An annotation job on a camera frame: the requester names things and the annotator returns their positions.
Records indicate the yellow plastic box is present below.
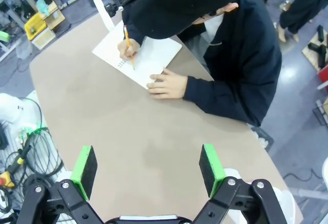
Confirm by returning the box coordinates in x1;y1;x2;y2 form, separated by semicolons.
24;12;48;40

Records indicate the teal crumpled cloth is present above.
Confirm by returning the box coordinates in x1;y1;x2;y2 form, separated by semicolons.
35;0;53;17

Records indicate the person right forearm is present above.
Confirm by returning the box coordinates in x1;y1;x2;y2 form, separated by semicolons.
122;16;147;45

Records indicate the person right hand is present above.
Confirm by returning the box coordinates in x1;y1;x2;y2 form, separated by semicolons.
117;38;141;60

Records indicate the brown cardboard floor sheet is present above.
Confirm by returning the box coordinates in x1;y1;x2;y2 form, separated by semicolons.
301;33;328;72

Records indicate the yellow pencil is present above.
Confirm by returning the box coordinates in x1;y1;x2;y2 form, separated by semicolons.
124;25;136;71

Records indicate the mannequin in blue shirt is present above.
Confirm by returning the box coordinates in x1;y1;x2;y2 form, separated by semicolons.
278;0;328;43

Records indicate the white spiral notebook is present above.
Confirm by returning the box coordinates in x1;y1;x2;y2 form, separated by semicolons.
92;20;182;90

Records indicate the person left forearm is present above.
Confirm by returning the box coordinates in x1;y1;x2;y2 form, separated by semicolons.
183;76;277;127

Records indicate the light wooden box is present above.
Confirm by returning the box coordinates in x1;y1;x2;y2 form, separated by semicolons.
33;5;66;50

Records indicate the yellow emergency stop button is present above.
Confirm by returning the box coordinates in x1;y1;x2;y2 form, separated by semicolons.
0;171;16;190

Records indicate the person left hand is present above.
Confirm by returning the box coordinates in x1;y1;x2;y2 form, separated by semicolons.
147;68;189;100

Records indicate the person torso black jacket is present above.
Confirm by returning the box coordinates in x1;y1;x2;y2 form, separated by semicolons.
176;0;282;127

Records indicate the white inner shirt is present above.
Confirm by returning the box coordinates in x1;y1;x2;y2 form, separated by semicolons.
204;15;223;45

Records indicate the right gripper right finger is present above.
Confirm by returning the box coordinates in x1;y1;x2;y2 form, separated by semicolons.
192;144;288;224

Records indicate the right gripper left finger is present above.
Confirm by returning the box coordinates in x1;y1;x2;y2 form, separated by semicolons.
16;146;105;224

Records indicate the black baseball cap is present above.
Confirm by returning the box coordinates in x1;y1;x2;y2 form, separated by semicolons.
121;0;242;39

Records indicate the person head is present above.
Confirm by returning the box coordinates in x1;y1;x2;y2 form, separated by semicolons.
192;2;240;26

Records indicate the white head-mounted camera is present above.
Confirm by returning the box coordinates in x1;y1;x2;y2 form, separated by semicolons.
93;0;148;31

